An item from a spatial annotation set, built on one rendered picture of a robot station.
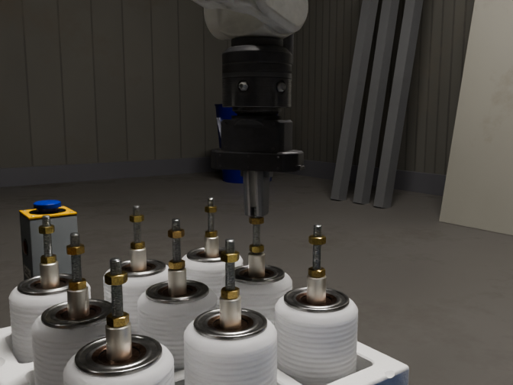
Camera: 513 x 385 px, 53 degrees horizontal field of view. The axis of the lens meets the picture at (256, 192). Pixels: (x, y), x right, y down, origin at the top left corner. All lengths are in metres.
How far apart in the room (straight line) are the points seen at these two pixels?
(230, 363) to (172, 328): 0.12
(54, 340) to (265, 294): 0.25
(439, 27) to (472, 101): 0.91
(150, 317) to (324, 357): 0.20
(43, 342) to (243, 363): 0.20
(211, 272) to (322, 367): 0.24
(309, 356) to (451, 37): 2.70
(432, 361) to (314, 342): 0.53
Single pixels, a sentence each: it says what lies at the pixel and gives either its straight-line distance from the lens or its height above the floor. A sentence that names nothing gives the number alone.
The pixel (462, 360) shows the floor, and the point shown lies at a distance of 1.11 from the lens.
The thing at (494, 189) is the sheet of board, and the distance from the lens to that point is 2.27.
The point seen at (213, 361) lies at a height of 0.23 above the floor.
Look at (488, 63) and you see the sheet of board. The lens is 2.40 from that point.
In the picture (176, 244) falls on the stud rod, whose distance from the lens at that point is 0.62.
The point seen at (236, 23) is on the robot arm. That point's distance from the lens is 0.66.
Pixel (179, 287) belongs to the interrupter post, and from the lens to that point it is 0.63.
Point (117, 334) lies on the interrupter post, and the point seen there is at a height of 0.28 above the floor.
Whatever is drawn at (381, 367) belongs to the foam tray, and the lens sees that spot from 0.63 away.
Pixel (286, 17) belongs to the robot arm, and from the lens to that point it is 0.63.
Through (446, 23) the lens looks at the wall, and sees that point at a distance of 3.18.
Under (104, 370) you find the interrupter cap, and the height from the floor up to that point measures 0.25.
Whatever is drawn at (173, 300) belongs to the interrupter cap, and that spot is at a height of 0.25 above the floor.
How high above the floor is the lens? 0.46
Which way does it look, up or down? 9 degrees down
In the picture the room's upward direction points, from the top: straight up
